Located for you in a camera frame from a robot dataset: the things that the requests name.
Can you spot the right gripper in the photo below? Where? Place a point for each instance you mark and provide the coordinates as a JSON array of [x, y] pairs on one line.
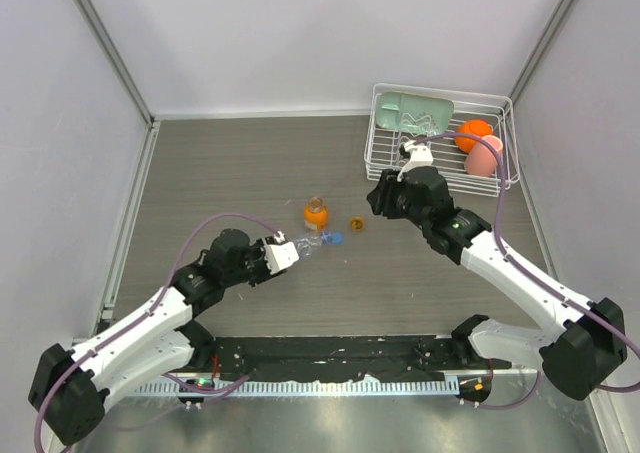
[[381, 198]]

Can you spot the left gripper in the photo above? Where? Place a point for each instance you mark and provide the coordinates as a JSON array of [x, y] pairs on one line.
[[258, 248]]

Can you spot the clear blue water bottle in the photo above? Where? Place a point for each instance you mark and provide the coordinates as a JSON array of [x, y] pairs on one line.
[[308, 244]]

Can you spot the blue bottle cap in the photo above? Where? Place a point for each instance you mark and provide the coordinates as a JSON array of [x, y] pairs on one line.
[[334, 238]]

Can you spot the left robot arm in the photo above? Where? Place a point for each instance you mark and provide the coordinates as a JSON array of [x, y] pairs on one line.
[[73, 388]]

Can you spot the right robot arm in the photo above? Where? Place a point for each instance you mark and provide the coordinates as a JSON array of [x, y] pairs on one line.
[[577, 342]]

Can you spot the orange bottle cap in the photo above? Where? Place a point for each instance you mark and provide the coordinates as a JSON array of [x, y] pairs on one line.
[[357, 224]]

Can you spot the orange juice bottle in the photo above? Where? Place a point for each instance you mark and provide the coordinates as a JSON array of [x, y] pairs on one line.
[[316, 215]]

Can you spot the mint green divided tray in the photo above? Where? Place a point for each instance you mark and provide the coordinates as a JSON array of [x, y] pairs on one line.
[[413, 114]]

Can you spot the pink cup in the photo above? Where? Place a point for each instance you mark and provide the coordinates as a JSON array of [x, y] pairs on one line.
[[480, 160]]

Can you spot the orange bowl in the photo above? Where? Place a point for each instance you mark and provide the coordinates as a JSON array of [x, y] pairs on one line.
[[475, 128]]

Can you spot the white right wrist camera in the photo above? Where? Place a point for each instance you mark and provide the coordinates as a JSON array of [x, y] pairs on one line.
[[416, 154]]

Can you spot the white wire dish rack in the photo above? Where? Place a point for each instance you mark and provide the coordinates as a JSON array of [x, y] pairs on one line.
[[382, 145]]

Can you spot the white slotted cable duct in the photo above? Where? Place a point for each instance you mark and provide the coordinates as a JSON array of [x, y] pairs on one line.
[[368, 386]]

